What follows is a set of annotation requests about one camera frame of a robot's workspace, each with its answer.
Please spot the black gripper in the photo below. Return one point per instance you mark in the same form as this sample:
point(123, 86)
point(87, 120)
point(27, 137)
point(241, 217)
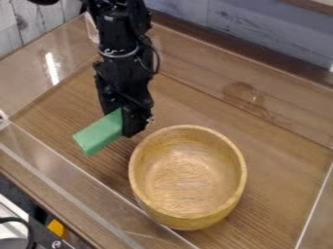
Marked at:
point(122, 79)

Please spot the green rectangular block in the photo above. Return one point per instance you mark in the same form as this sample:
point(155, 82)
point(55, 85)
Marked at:
point(96, 136)

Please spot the brown wooden bowl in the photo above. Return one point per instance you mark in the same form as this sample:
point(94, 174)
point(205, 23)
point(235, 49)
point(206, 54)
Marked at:
point(187, 175)

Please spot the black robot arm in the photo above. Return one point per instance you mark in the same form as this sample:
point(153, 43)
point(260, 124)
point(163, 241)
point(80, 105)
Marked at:
point(123, 22)

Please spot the yellow and black device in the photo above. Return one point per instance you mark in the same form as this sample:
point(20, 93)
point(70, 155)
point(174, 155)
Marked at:
point(51, 223)

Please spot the clear acrylic front wall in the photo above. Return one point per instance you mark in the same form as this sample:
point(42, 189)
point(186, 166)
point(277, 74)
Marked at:
point(90, 208)

